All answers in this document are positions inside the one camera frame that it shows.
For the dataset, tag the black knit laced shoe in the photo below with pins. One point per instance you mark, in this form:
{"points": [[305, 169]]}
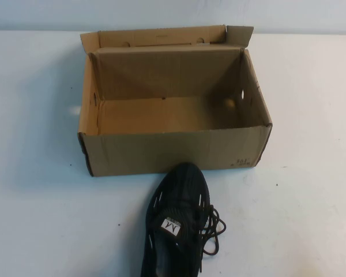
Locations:
{"points": [[178, 184]]}

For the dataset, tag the brown cardboard shoe box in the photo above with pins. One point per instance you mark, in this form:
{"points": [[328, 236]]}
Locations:
{"points": [[176, 155]]}

